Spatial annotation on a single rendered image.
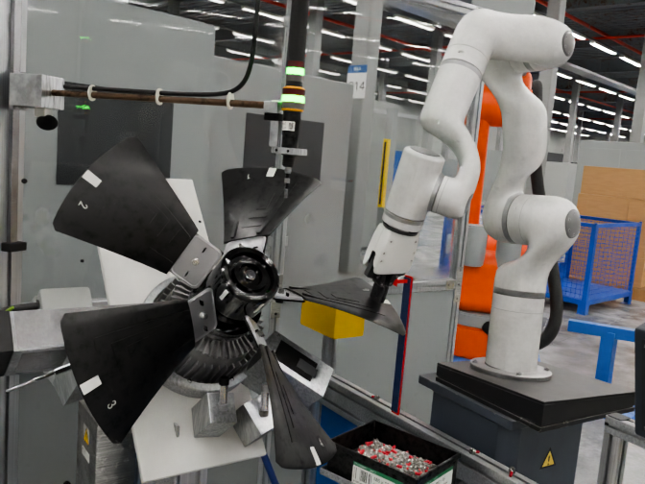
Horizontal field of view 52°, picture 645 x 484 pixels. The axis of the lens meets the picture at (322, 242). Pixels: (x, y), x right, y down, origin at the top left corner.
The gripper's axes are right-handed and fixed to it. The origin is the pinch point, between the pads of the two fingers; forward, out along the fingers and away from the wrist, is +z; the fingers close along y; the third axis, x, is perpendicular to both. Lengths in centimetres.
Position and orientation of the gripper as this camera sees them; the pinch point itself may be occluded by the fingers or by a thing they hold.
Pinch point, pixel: (379, 292)
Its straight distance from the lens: 140.7
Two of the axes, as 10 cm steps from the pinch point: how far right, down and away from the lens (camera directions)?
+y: -8.1, 0.0, -5.8
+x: 5.2, 4.4, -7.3
